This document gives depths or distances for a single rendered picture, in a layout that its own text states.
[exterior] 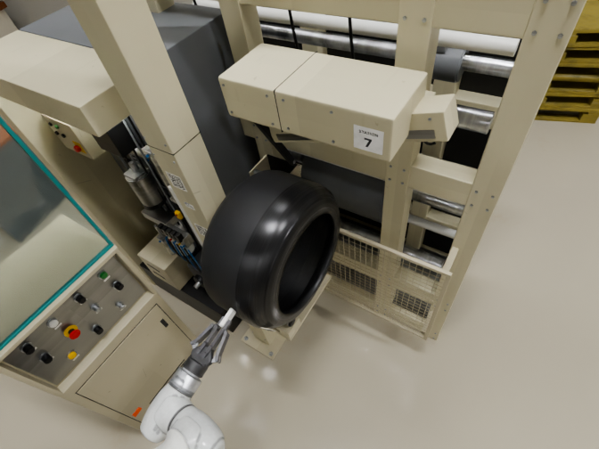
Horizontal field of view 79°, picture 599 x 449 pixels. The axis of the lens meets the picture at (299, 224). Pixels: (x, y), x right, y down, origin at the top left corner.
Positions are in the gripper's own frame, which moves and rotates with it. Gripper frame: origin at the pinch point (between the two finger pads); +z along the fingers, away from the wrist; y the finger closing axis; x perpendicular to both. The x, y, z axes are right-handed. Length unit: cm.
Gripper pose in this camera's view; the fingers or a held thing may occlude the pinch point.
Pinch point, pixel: (227, 318)
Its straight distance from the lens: 132.4
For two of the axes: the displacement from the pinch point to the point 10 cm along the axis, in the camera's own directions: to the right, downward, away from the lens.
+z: 5.1, -7.8, 3.7
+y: -8.4, -3.5, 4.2
